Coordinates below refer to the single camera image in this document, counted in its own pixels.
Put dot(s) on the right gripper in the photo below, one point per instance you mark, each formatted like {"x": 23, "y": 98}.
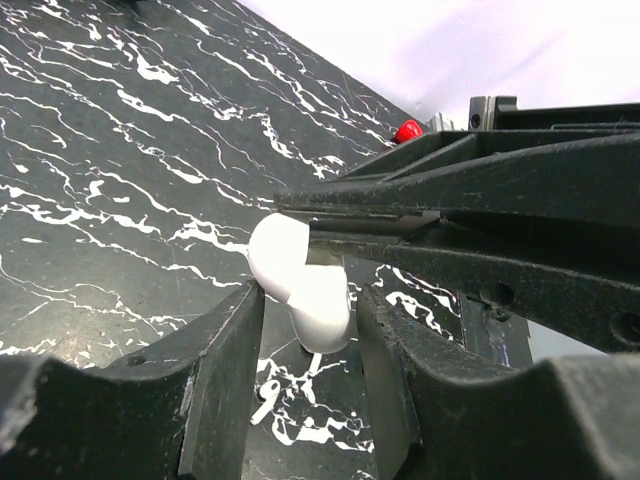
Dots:
{"x": 563, "y": 163}

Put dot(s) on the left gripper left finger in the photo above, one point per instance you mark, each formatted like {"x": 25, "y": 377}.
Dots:
{"x": 178, "y": 408}

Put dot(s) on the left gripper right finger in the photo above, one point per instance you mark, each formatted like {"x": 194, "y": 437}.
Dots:
{"x": 438, "y": 411}

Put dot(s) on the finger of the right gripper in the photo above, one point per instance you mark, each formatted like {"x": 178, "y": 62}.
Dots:
{"x": 590, "y": 296}

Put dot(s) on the white earbud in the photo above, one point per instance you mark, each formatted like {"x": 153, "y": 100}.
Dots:
{"x": 410, "y": 223}
{"x": 268, "y": 394}

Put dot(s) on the white round disc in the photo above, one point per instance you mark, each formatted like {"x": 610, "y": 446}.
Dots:
{"x": 313, "y": 288}

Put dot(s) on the aluminium rail frame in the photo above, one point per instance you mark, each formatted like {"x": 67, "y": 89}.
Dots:
{"x": 440, "y": 122}

